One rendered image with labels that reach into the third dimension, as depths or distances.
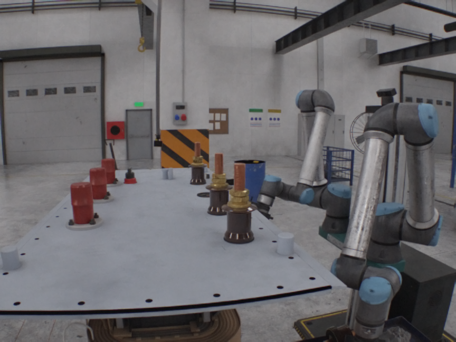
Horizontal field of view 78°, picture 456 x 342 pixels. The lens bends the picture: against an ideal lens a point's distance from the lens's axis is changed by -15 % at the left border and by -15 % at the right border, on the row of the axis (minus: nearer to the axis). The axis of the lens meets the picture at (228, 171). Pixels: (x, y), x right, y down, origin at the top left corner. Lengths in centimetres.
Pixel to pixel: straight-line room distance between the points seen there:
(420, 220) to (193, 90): 532
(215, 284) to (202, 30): 606
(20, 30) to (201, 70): 1123
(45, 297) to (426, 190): 129
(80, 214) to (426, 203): 129
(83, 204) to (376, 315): 92
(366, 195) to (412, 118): 31
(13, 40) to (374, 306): 1603
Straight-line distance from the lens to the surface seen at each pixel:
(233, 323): 107
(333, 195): 199
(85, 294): 67
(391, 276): 110
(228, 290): 65
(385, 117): 121
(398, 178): 180
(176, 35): 645
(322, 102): 188
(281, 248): 82
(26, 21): 1623
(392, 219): 162
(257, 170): 611
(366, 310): 100
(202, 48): 645
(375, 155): 118
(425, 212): 150
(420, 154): 127
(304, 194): 176
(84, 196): 104
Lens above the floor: 168
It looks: 9 degrees down
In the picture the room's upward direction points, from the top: straight up
